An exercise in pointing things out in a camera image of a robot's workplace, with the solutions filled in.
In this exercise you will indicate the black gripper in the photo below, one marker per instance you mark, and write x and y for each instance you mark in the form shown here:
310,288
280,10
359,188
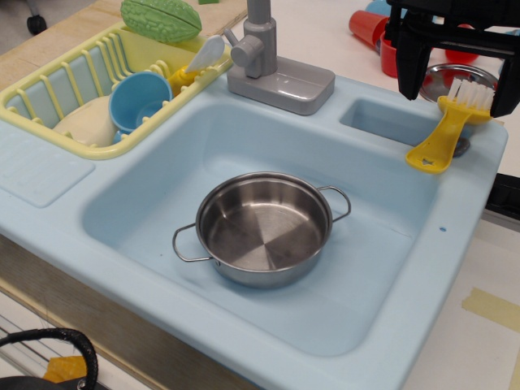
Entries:
417,26

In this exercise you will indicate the yellow dish brush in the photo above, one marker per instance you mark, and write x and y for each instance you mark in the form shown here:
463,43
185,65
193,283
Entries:
467,102

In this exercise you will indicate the steel pot lid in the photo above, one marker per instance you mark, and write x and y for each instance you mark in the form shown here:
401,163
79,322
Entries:
439,78

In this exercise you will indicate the small steel pot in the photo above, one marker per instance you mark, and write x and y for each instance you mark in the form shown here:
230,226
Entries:
265,229

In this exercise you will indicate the red cup at right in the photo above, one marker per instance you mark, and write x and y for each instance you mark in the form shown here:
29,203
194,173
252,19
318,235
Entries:
460,57

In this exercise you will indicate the blue plastic plate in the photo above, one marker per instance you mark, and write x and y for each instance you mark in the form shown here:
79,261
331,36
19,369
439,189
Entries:
379,7

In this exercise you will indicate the red cup lying down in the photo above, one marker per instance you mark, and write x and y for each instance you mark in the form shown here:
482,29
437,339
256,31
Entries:
368,27

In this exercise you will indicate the black device at edge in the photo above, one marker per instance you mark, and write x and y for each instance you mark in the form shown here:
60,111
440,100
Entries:
504,196

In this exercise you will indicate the grey toy faucet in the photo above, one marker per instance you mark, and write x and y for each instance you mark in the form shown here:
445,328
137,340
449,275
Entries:
259,73

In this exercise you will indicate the beige masking tape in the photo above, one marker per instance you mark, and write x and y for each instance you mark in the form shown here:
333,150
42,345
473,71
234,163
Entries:
493,308

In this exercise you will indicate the yellow utensil in rack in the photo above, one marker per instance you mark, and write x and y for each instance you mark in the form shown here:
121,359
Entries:
183,79

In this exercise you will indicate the green bitter melon toy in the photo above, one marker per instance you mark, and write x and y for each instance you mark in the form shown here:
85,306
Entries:
163,21

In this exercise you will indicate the blue plastic cup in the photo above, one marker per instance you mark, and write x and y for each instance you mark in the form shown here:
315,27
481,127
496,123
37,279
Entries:
139,95

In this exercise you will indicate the cream plastic plate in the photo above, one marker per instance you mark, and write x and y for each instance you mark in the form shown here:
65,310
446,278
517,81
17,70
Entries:
90,124

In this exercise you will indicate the yellow dish rack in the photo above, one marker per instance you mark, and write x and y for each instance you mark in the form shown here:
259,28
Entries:
36,103

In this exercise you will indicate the light blue toy sink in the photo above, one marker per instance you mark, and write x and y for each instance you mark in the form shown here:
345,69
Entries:
358,320

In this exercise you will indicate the black chair caster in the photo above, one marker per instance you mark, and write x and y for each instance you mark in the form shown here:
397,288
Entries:
36,24

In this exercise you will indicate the yellow tape piece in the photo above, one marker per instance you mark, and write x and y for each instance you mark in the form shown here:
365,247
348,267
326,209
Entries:
62,369

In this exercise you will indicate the red cup with handle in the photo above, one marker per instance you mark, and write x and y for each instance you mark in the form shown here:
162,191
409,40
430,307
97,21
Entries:
387,54

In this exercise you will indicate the grey utensil handle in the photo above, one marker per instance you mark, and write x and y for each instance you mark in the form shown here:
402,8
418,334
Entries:
462,145

